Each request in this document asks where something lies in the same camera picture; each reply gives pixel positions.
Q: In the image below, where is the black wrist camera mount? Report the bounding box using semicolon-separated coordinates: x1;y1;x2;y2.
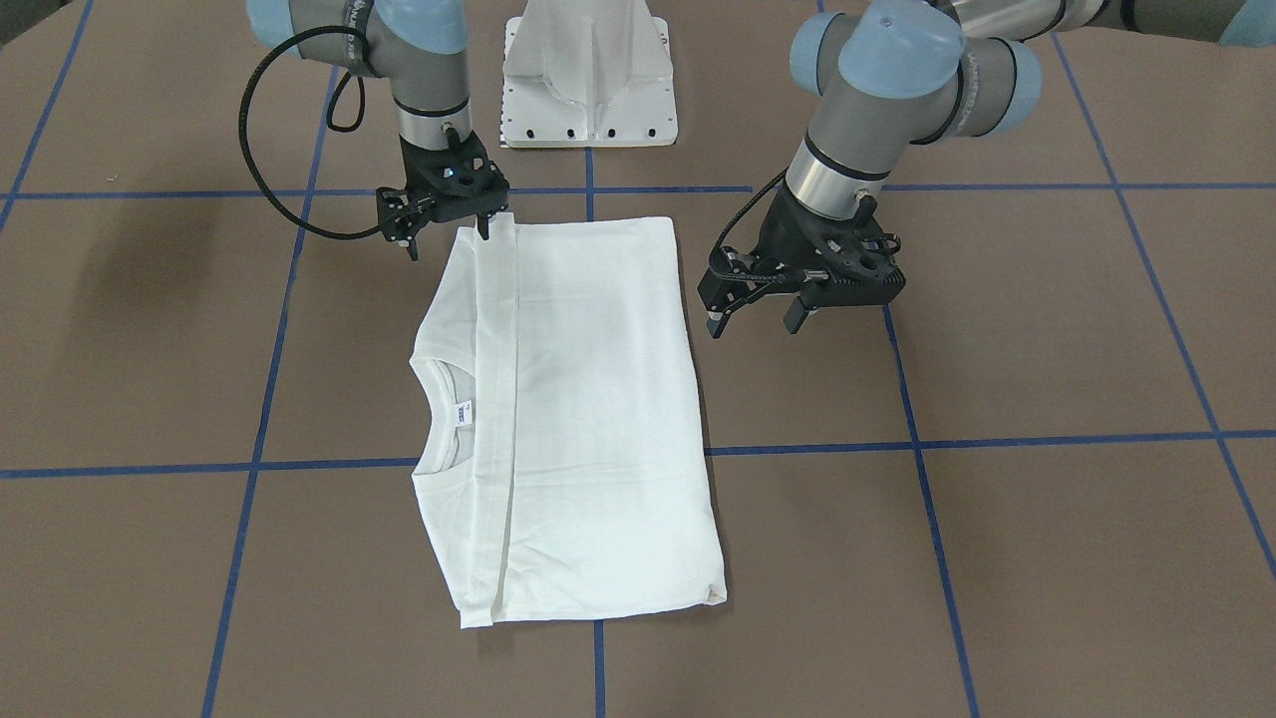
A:
814;222;906;304
424;149;496;198

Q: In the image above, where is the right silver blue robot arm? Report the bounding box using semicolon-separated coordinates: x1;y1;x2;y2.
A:
237;1;510;260

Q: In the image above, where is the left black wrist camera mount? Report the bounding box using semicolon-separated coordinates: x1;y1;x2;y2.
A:
814;222;906;304

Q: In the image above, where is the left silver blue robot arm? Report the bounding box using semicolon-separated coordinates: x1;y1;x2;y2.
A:
698;1;1275;337

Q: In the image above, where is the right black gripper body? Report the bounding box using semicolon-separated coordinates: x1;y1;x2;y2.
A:
376;135;510;245

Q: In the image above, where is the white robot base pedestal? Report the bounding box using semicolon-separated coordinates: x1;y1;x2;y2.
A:
500;1;679;149

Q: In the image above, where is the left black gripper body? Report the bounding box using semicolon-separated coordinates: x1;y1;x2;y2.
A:
698;179;886;310

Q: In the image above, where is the white printed long-sleeve shirt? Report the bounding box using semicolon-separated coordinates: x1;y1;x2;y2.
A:
410;213;729;627

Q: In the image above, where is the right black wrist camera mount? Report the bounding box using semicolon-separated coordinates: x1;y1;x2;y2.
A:
424;149;496;198

